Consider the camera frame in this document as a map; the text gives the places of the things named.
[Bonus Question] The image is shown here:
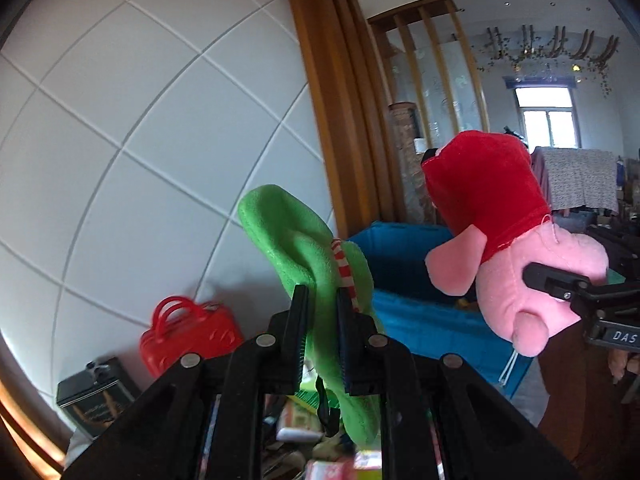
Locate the person's right hand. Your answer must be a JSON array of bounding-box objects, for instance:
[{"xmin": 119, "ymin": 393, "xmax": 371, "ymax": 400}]
[{"xmin": 607, "ymin": 350, "xmax": 632, "ymax": 382}]

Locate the wooden door frame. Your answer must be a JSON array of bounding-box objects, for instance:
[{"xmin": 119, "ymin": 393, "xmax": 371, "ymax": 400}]
[{"xmin": 287, "ymin": 0, "xmax": 408, "ymax": 233}]

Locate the black gift box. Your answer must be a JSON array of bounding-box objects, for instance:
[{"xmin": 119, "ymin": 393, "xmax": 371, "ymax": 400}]
[{"xmin": 56, "ymin": 357, "xmax": 143, "ymax": 441}]

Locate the floral cloth cover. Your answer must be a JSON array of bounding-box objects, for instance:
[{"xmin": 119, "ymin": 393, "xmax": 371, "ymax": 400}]
[{"xmin": 530, "ymin": 146, "xmax": 621, "ymax": 216}]

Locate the red toy suitcase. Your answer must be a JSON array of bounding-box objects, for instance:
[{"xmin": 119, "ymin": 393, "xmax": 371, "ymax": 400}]
[{"xmin": 140, "ymin": 296, "xmax": 246, "ymax": 380}]

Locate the window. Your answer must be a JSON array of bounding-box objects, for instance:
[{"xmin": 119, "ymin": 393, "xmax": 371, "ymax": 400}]
[{"xmin": 515, "ymin": 85, "xmax": 576, "ymax": 148}]

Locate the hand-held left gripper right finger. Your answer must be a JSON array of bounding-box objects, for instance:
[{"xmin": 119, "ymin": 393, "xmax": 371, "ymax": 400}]
[{"xmin": 336, "ymin": 290, "xmax": 583, "ymax": 480}]

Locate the green plush toy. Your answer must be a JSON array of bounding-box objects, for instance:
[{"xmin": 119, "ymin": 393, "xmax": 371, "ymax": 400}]
[{"xmin": 237, "ymin": 185, "xmax": 386, "ymax": 446}]

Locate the wooden wall trim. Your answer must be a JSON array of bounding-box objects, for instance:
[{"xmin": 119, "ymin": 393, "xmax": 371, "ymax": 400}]
[{"xmin": 0, "ymin": 337, "xmax": 67, "ymax": 473}]

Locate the rolled patterned carpet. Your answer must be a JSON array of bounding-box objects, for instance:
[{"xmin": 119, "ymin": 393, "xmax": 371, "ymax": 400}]
[{"xmin": 389, "ymin": 102, "xmax": 438, "ymax": 226}]

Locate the wooden slat partition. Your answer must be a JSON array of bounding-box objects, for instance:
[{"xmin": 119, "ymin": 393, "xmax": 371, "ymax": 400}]
[{"xmin": 367, "ymin": 0, "xmax": 491, "ymax": 146}]

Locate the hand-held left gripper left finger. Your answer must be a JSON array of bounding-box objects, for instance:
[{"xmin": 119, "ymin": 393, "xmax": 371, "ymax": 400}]
[{"xmin": 62, "ymin": 285, "xmax": 311, "ymax": 480}]

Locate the ceiling vine decoration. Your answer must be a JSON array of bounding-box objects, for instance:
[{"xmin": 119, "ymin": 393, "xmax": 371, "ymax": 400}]
[{"xmin": 472, "ymin": 25, "xmax": 621, "ymax": 96}]

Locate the pink pig plush red dress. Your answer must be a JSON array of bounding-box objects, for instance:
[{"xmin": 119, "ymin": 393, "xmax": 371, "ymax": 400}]
[{"xmin": 421, "ymin": 130, "xmax": 611, "ymax": 358}]

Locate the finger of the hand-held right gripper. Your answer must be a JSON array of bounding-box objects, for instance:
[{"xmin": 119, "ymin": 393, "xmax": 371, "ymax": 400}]
[
  {"xmin": 522, "ymin": 261, "xmax": 640, "ymax": 316},
  {"xmin": 586, "ymin": 226, "xmax": 640, "ymax": 281}
]

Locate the blue plastic storage bin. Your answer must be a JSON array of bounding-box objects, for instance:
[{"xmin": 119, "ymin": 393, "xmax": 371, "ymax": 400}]
[{"xmin": 347, "ymin": 220, "xmax": 533, "ymax": 401}]

